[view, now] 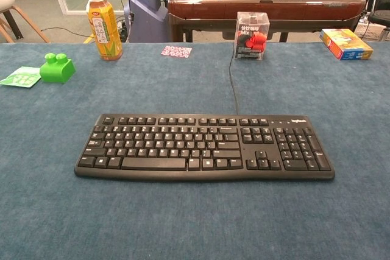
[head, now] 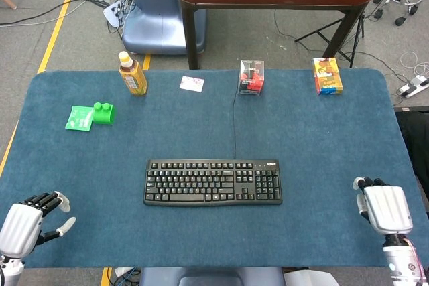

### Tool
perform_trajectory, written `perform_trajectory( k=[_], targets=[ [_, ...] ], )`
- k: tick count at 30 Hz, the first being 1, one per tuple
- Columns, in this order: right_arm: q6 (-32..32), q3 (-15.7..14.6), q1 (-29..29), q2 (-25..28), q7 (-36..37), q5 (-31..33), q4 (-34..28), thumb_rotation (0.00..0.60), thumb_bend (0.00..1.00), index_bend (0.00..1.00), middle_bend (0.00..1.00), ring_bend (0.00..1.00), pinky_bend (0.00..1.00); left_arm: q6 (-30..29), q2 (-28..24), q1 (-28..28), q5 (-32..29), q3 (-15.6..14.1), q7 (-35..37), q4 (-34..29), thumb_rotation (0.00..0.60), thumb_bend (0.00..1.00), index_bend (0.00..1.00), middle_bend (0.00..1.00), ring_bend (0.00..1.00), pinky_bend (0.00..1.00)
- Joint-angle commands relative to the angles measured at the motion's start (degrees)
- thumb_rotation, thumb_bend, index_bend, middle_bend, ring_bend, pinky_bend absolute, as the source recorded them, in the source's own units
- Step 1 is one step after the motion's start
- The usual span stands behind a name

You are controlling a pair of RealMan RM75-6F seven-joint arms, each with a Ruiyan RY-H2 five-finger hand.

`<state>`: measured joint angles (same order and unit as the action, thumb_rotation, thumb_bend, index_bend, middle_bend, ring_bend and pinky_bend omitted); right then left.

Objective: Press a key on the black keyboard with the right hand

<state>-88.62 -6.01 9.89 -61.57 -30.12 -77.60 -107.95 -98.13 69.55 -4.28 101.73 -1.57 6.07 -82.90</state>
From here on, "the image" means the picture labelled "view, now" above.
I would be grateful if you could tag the yellow tea bottle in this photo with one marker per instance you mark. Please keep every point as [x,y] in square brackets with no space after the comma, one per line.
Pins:
[103,22]

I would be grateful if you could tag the clear box with red capsules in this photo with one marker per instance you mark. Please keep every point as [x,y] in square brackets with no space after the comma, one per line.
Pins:
[251,36]

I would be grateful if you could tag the blue table mat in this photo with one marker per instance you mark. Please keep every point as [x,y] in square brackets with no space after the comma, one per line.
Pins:
[195,156]

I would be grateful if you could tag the white plastic crate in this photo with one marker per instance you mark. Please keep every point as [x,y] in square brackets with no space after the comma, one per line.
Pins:
[370,30]

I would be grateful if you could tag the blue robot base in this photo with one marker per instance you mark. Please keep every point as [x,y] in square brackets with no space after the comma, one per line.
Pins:
[146,7]

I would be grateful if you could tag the green sachet packet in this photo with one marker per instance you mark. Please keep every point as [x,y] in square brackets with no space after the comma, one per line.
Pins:
[21,76]

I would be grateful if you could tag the green toy block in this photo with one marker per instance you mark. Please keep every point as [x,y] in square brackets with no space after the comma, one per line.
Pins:
[58,68]

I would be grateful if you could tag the wooden chair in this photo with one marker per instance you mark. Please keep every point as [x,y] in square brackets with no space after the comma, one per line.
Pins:
[15,7]

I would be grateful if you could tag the yellow and blue carton box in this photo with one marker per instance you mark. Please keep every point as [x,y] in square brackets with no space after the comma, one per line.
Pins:
[345,44]

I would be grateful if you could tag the brown mahjong table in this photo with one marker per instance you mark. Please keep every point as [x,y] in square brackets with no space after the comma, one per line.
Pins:
[265,4]

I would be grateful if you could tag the black computer keyboard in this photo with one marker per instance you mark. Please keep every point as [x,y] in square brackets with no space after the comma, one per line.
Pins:
[204,147]

